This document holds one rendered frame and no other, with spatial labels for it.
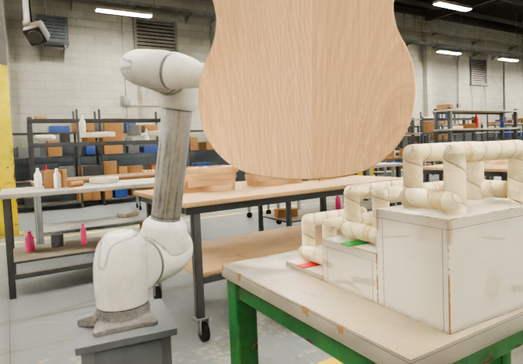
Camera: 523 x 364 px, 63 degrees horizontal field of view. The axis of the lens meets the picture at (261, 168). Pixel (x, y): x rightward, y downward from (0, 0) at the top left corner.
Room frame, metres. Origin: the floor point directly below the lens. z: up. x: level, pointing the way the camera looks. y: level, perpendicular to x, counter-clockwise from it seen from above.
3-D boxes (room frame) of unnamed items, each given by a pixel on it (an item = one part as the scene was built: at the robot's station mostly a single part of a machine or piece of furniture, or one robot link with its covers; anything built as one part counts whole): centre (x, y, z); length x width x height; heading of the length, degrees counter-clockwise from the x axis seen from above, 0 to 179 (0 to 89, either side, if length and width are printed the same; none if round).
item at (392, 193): (0.84, -0.30, 1.12); 0.20 x 0.03 x 0.03; 119
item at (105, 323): (1.28, 0.46, 0.73); 0.22 x 0.18 x 0.06; 113
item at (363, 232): (0.83, -0.19, 1.04); 0.11 x 0.03 x 0.03; 30
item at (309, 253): (0.97, -0.12, 0.96); 0.11 x 0.03 x 0.03; 30
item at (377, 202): (0.80, -0.22, 1.07); 0.03 x 0.03 x 0.09
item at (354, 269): (0.87, -0.28, 0.98); 0.27 x 0.16 x 0.09; 120
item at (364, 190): (0.91, -0.26, 1.12); 0.20 x 0.03 x 0.03; 119
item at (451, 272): (0.74, -0.35, 1.02); 0.27 x 0.15 x 0.17; 120
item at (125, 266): (1.29, 0.44, 0.87); 0.18 x 0.16 x 0.22; 155
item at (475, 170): (0.81, -0.41, 1.15); 0.03 x 0.03 x 0.09
